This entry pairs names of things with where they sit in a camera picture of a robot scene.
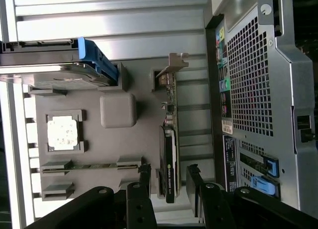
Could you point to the blue disk caddy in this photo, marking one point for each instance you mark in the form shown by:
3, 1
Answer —
94, 52

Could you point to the silver CPU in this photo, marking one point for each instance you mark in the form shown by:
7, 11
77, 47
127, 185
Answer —
62, 132

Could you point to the silver hard disk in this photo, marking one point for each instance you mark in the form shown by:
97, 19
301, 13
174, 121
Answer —
49, 76

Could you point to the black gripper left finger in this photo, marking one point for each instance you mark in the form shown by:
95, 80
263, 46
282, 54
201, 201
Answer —
139, 204

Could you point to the open black PC case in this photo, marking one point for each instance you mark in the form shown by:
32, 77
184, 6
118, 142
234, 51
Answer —
285, 90

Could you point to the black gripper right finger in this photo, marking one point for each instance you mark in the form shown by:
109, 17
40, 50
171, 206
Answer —
213, 204

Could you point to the green RAM stick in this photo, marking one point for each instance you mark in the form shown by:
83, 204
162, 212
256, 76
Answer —
94, 166

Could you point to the grey plastic parts rack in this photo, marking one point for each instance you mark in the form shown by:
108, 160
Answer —
119, 144

